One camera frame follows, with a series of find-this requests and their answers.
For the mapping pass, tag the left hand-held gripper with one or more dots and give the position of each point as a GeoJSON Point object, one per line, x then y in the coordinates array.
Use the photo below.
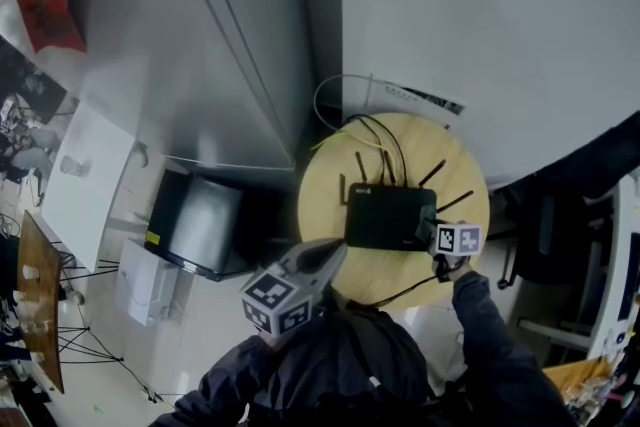
{"type": "Point", "coordinates": [280, 297]}

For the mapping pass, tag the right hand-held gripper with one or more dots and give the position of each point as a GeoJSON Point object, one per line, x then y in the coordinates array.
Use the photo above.
{"type": "Point", "coordinates": [460, 239]}

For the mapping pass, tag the blurry dark grey object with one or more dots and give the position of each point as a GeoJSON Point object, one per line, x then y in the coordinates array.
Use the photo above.
{"type": "Point", "coordinates": [426, 225]}

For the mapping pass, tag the black router with antennas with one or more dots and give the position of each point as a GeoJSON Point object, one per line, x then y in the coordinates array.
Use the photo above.
{"type": "Point", "coordinates": [385, 215]}

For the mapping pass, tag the person's right forearm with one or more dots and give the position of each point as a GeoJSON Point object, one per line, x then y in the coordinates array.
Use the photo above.
{"type": "Point", "coordinates": [480, 325]}

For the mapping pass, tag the person's left forearm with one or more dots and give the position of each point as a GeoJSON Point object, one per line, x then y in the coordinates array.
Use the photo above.
{"type": "Point", "coordinates": [235, 365]}

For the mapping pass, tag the black office chair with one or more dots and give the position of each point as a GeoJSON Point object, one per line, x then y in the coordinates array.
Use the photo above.
{"type": "Point", "coordinates": [545, 235]}

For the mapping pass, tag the round light wooden side table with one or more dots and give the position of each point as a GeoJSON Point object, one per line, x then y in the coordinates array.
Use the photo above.
{"type": "Point", "coordinates": [450, 140]}

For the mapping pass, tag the person's black jacket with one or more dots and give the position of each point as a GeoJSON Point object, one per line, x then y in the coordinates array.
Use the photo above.
{"type": "Point", "coordinates": [350, 365]}

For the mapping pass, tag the black cabinet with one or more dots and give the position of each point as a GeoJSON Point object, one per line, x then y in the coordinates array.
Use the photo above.
{"type": "Point", "coordinates": [210, 225]}

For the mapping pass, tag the white printed board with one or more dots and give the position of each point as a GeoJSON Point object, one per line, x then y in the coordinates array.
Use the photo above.
{"type": "Point", "coordinates": [400, 95]}

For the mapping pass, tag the white office desk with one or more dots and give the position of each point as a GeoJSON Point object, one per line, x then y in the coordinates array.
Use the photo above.
{"type": "Point", "coordinates": [625, 215]}

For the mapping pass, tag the light wooden cluttered desk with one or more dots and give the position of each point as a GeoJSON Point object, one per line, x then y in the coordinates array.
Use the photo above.
{"type": "Point", "coordinates": [575, 375]}

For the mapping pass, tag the small yellow label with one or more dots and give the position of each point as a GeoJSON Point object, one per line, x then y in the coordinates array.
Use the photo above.
{"type": "Point", "coordinates": [153, 238]}

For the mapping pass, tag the white box appliance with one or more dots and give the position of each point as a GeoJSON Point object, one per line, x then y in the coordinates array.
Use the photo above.
{"type": "Point", "coordinates": [145, 280]}

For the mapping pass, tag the grey refrigerator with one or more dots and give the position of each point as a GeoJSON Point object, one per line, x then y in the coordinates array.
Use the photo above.
{"type": "Point", "coordinates": [240, 40]}

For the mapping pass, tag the white rectangular desk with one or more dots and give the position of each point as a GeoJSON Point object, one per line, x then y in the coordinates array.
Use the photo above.
{"type": "Point", "coordinates": [85, 205]}

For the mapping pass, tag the clear plastic cup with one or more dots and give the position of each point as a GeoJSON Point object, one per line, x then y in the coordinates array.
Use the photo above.
{"type": "Point", "coordinates": [71, 165]}

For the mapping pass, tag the red paper decoration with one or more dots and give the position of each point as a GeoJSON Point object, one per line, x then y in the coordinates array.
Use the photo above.
{"type": "Point", "coordinates": [50, 15]}

